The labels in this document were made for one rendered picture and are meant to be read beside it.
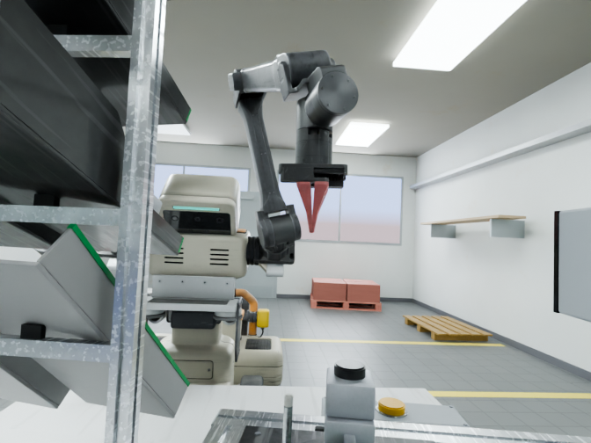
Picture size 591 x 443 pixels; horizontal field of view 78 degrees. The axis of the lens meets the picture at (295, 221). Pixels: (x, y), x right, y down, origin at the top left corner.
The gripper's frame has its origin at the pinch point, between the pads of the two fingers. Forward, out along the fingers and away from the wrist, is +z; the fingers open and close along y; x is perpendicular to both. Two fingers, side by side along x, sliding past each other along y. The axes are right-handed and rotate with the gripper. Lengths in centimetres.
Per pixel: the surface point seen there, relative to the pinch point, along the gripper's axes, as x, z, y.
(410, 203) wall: 735, -98, 187
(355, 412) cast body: -21.8, 17.6, 5.0
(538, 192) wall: 383, -70, 251
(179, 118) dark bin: -14.2, -11.9, -15.7
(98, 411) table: 15, 36, -41
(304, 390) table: 32.4, 36.6, -1.7
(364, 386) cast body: -21.7, 15.3, 5.7
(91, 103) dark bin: -27.4, -8.3, -17.7
